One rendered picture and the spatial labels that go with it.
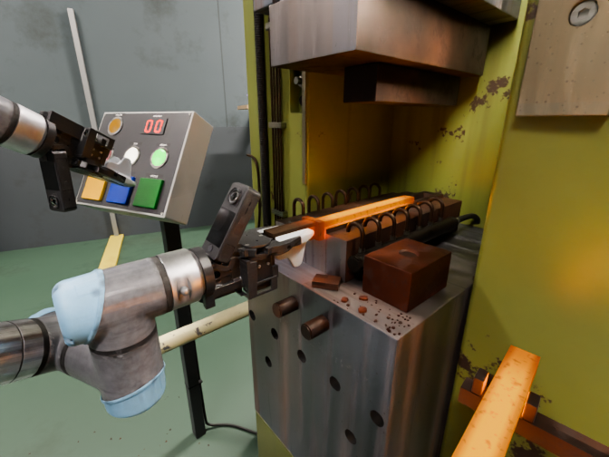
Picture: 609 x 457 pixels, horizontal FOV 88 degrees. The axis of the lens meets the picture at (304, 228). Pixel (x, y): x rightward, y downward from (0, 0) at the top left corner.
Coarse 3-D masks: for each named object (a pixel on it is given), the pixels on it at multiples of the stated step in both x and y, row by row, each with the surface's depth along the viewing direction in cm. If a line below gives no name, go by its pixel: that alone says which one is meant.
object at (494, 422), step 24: (504, 360) 35; (528, 360) 35; (504, 384) 32; (528, 384) 32; (480, 408) 29; (504, 408) 29; (480, 432) 27; (504, 432) 27; (456, 456) 25; (480, 456) 25; (504, 456) 27
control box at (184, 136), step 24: (144, 120) 85; (168, 120) 82; (192, 120) 79; (120, 144) 87; (144, 144) 83; (168, 144) 80; (192, 144) 80; (144, 168) 81; (168, 168) 78; (192, 168) 82; (168, 192) 77; (192, 192) 83; (144, 216) 81; (168, 216) 76
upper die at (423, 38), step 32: (288, 0) 50; (320, 0) 46; (352, 0) 42; (384, 0) 44; (416, 0) 49; (288, 32) 52; (320, 32) 47; (352, 32) 43; (384, 32) 46; (416, 32) 50; (448, 32) 56; (480, 32) 64; (288, 64) 55; (320, 64) 55; (352, 64) 55; (416, 64) 55; (448, 64) 59; (480, 64) 67
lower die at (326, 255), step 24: (408, 192) 87; (432, 192) 83; (312, 216) 66; (384, 216) 65; (456, 216) 78; (312, 240) 59; (336, 240) 54; (384, 240) 59; (432, 240) 73; (312, 264) 60; (336, 264) 55
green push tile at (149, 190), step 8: (144, 184) 79; (152, 184) 78; (160, 184) 77; (136, 192) 79; (144, 192) 78; (152, 192) 77; (160, 192) 77; (136, 200) 79; (144, 200) 78; (152, 200) 77; (144, 208) 79; (152, 208) 76
